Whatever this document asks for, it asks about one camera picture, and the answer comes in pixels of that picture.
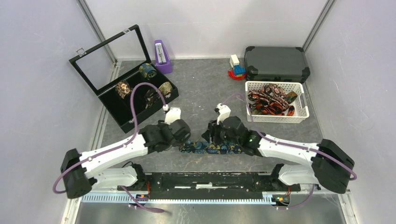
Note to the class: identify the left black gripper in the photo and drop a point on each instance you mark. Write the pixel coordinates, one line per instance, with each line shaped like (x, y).
(177, 143)

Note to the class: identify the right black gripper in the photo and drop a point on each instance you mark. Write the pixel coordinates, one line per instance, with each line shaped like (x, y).
(212, 130)

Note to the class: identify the blue yellow patterned tie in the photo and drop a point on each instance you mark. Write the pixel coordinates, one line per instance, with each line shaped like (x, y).
(210, 148)

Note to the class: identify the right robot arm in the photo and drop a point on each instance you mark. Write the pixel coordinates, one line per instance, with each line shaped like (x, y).
(323, 163)

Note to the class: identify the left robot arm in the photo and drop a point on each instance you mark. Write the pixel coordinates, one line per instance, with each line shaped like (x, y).
(83, 172)

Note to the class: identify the rolled olive gold tie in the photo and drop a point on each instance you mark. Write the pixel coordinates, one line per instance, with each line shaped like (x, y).
(165, 88)

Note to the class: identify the orange black tie pile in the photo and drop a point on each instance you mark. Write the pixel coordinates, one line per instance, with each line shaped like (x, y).
(272, 100)

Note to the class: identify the colourful toy block stack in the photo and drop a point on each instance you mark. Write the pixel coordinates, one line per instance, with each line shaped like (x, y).
(236, 72)

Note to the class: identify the white plastic basket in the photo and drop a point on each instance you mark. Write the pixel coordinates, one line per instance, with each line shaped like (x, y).
(301, 109)

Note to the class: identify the purple metronome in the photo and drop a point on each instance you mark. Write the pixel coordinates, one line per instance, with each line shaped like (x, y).
(163, 62)

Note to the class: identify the rolled teal tie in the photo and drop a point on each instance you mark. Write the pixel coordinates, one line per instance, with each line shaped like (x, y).
(147, 71)

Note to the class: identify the rolled brown floral tie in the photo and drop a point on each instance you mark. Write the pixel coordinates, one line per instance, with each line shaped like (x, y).
(123, 89)

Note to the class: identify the dark grey hard case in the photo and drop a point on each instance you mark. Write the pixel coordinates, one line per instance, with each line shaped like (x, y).
(276, 64)

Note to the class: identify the black tie display box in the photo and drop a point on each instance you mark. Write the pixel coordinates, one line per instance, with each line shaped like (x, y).
(131, 110)

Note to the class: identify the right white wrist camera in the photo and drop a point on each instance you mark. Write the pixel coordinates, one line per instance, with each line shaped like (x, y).
(223, 112)

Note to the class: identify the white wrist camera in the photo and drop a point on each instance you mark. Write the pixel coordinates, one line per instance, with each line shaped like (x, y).
(171, 114)
(223, 112)

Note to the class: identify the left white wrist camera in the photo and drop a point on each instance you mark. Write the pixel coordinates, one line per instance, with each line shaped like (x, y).
(171, 114)

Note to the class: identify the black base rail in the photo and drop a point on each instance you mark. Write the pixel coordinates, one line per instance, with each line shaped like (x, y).
(213, 185)

